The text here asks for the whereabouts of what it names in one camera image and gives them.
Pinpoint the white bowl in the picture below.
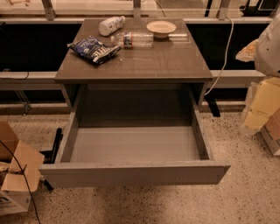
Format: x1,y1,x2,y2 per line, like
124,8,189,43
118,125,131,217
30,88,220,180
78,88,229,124
146,21,176,39

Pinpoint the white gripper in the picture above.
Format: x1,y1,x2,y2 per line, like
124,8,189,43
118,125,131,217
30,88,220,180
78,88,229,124
235,39,280,136

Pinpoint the black cable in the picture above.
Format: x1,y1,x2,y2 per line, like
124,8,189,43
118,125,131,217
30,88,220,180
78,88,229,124
0,140,42,224

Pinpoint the grey drawer cabinet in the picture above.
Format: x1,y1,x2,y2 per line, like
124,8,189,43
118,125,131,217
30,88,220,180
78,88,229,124
53,17,214,129

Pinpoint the black stand bar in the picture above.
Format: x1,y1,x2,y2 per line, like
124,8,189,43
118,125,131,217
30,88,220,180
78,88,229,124
39,127,64,192

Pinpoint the blue chip bag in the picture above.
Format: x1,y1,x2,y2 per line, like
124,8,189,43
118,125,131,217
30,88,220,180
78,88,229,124
67,36,121,65

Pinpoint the clear water bottle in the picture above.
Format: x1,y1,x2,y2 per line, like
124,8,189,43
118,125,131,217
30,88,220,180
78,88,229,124
111,31,154,49

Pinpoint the open cardboard box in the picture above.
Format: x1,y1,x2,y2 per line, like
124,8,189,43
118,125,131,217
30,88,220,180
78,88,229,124
0,121,45,215

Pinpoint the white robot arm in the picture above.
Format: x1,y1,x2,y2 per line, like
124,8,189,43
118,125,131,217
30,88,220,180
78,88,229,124
235,15,280,136

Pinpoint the grey top drawer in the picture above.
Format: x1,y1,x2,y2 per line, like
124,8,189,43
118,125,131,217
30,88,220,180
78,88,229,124
39,85,230,187

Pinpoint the white cable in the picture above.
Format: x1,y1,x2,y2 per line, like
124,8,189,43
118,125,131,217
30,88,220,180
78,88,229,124
204,16,235,96

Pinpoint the white plastic bottle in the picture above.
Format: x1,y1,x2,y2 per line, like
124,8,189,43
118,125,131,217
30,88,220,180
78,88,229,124
98,16,125,37

